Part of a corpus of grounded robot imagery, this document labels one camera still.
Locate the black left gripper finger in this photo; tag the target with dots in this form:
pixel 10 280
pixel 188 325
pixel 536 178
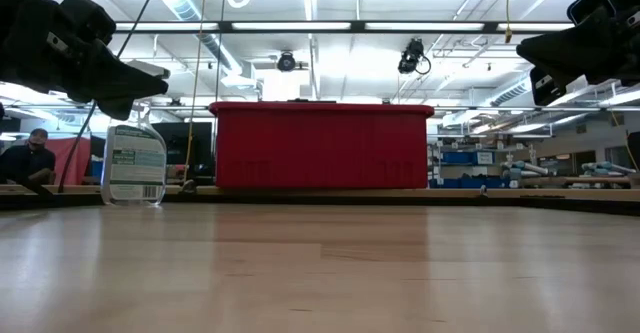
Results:
pixel 125 80
pixel 117 108

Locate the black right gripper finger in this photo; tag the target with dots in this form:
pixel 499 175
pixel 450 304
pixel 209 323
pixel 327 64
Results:
pixel 560 48
pixel 545 88

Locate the grey background robot arm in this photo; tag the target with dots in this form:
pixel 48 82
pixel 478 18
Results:
pixel 607 168
pixel 525 168

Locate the red plastic laundry basket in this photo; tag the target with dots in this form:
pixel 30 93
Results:
pixel 320 145

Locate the clear spray bottle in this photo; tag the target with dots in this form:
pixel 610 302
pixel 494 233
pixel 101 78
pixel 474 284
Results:
pixel 132 163

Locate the red partition panel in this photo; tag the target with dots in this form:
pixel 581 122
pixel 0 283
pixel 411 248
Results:
pixel 70 160

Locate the dark background monitor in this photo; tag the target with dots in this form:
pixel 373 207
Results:
pixel 185 145

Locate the person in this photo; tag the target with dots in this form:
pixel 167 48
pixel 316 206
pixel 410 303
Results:
pixel 27 163

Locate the small round grey object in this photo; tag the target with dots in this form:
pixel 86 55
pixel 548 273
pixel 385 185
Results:
pixel 188 187

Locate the blue storage bin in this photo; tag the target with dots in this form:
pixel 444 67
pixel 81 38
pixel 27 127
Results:
pixel 457 158

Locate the round black ceiling camera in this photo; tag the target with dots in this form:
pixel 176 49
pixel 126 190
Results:
pixel 286 62

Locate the black ceiling rail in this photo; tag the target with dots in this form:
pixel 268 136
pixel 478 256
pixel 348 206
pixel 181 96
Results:
pixel 350 26

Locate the black aluminium table frame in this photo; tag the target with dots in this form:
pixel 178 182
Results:
pixel 350 200

